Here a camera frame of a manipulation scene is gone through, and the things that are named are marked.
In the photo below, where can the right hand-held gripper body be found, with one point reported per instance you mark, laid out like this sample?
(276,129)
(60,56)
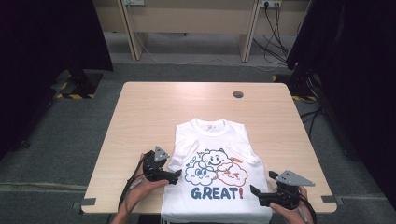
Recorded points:
(285,196)

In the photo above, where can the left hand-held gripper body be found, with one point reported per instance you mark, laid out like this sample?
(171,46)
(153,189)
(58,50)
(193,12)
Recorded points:
(154,169)

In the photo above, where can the white printed T-shirt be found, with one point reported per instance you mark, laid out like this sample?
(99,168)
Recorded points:
(214,137)

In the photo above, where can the person's right hand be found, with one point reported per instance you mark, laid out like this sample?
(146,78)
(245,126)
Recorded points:
(292,216)

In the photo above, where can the person's left hand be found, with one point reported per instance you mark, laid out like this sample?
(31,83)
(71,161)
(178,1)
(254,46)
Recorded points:
(141,193)

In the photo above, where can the black metal stand base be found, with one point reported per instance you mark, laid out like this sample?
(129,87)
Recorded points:
(81,85)
(300,87)

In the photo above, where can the black curtain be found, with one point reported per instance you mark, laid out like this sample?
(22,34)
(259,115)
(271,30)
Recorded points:
(40,62)
(358,77)

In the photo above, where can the white wall power socket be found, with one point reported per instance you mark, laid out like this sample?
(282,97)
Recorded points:
(271,3)
(134,2)

